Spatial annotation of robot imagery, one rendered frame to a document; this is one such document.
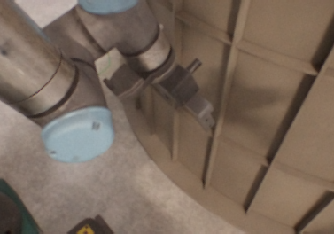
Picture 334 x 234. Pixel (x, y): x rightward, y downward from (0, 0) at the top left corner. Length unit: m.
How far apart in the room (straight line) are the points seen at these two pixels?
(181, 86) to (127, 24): 0.14
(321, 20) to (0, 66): 0.56
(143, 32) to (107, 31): 0.05
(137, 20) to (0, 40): 0.20
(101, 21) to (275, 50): 0.43
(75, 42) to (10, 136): 1.32
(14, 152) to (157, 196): 0.74
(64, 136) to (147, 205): 1.02
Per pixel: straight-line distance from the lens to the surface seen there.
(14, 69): 0.27
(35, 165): 1.53
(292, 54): 0.70
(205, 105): 0.49
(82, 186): 1.39
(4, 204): 0.53
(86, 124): 0.30
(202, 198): 1.29
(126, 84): 0.47
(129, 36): 0.42
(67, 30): 0.41
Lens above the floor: 1.19
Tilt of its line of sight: 50 degrees down
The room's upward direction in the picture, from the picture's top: 1 degrees counter-clockwise
